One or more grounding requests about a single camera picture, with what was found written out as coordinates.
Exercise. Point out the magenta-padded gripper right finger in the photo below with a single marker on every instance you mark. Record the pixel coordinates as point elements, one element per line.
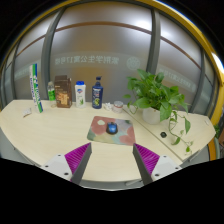
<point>148,159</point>

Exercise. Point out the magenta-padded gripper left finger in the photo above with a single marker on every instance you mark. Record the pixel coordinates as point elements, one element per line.
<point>78,158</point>

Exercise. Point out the blue computer mouse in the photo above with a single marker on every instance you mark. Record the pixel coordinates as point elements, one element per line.
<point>111,128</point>

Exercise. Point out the floral print mouse pad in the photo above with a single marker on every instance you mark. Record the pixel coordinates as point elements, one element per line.
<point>125,133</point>

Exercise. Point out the small black object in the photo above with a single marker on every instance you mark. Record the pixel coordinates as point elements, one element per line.
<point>163,134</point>

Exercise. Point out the crumpled white tissue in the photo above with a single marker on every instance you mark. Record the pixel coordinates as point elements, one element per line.
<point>108,107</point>

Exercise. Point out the small jar with white lid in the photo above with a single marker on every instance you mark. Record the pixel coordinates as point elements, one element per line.
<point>118,107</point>

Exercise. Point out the white bottle with blue cap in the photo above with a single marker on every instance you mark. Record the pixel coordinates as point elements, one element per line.
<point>80,96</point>

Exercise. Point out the green plant in white pot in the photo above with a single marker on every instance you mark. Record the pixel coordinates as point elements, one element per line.
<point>151,96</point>

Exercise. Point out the dark blue pump bottle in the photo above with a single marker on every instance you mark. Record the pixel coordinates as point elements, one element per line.
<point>97,95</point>

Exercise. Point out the brown carton box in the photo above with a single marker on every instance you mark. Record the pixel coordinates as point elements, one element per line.
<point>63,93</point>

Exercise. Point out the small white patterned packet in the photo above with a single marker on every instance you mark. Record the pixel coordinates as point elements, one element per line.
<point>27,112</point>

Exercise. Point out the clear bottle with green label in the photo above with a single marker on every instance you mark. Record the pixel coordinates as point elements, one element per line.
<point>51,95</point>

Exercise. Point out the white green shuttlecock tube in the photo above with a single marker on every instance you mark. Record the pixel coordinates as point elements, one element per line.
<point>36,88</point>

